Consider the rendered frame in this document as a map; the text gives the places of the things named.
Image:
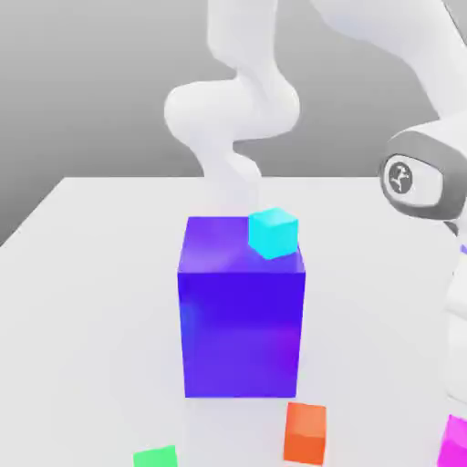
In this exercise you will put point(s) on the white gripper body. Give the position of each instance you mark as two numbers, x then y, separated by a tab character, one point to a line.
459	343

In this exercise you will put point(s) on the small green cube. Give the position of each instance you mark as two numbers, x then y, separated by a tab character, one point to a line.
156	458

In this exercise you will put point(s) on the small orange cube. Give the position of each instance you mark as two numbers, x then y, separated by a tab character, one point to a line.
305	434

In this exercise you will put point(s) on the small magenta cube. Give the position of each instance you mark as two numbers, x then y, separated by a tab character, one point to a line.
454	443

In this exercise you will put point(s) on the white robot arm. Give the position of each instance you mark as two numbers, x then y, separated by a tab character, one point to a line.
233	109

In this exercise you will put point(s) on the large purple box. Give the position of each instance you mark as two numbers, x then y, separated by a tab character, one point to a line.
240	328

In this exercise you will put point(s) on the small cyan cube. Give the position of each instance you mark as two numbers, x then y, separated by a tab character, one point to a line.
273	233

